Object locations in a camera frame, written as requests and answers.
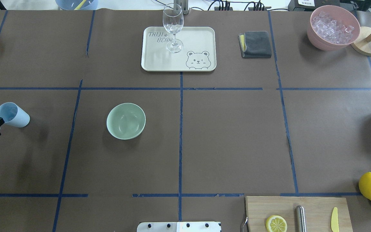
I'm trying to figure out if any wooden cutting board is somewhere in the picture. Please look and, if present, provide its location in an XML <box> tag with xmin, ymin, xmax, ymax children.
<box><xmin>245</xmin><ymin>196</ymin><xmax>353</xmax><ymax>232</ymax></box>

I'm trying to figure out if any aluminium frame post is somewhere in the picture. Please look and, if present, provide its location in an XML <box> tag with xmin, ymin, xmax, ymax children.
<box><xmin>173</xmin><ymin>0</ymin><xmax>189</xmax><ymax>15</ymax></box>

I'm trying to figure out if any light blue plastic cup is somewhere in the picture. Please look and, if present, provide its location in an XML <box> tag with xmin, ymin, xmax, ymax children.
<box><xmin>0</xmin><ymin>102</ymin><xmax>30</xmax><ymax>128</ymax></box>

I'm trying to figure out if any clear wine glass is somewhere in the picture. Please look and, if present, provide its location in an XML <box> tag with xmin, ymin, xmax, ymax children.
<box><xmin>163</xmin><ymin>3</ymin><xmax>184</xmax><ymax>53</ymax></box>

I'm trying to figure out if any grey folded cloth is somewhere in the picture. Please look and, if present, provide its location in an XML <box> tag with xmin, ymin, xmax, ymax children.
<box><xmin>238</xmin><ymin>31</ymin><xmax>272</xmax><ymax>58</ymax></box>

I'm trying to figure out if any blue bowl with fork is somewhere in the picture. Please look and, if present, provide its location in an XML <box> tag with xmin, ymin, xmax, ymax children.
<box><xmin>55</xmin><ymin>0</ymin><xmax>99</xmax><ymax>10</ymax></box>

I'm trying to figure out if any green bowl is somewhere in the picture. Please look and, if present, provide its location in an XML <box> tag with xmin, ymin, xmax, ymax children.
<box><xmin>106</xmin><ymin>103</ymin><xmax>146</xmax><ymax>140</ymax></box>

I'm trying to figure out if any cream bear tray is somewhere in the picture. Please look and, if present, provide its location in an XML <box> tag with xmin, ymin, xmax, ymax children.
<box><xmin>141</xmin><ymin>26</ymin><xmax>217</xmax><ymax>72</ymax></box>

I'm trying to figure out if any yellow plastic knife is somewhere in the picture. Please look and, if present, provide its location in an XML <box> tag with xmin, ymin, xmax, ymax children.
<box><xmin>331</xmin><ymin>207</ymin><xmax>339</xmax><ymax>232</ymax></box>

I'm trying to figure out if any black power strip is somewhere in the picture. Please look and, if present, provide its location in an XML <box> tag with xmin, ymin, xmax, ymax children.
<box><xmin>208</xmin><ymin>0</ymin><xmax>272</xmax><ymax>11</ymax></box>

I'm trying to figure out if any lemon half slice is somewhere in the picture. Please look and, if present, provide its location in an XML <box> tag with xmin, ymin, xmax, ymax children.
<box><xmin>265</xmin><ymin>215</ymin><xmax>288</xmax><ymax>232</ymax></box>

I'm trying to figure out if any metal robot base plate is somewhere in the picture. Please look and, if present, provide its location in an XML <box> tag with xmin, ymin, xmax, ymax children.
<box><xmin>137</xmin><ymin>221</ymin><xmax>222</xmax><ymax>232</ymax></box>

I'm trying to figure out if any steel knife handle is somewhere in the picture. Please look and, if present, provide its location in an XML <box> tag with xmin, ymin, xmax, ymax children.
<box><xmin>296</xmin><ymin>205</ymin><xmax>307</xmax><ymax>232</ymax></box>

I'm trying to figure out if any pink bowl with ice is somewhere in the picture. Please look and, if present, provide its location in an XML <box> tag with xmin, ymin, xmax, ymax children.
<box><xmin>307</xmin><ymin>5</ymin><xmax>360</xmax><ymax>51</ymax></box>

